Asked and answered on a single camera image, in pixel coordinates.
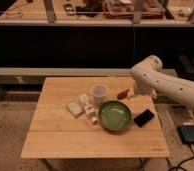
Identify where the black phone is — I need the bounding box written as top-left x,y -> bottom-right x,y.
134,109 -> 154,127

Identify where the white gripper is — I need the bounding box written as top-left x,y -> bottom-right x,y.
133,81 -> 155,97

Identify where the wooden workbench in background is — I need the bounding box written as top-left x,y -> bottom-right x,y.
0,0 -> 194,27

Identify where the dark blue box on floor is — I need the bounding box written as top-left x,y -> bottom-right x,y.
177,125 -> 194,144

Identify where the red tray on workbench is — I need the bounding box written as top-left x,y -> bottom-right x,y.
103,0 -> 165,19

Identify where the black floor cable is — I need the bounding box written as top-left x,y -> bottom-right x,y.
166,142 -> 194,171

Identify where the green bowl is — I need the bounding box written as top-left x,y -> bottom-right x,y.
98,101 -> 132,131

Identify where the white rectangular packet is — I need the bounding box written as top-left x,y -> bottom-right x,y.
66,102 -> 84,118

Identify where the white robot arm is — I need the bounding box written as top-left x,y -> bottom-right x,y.
130,55 -> 194,110

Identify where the white tube bottle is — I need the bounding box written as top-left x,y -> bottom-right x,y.
79,94 -> 97,124

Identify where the translucent plastic cup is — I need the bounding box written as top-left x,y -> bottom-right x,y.
91,84 -> 107,106

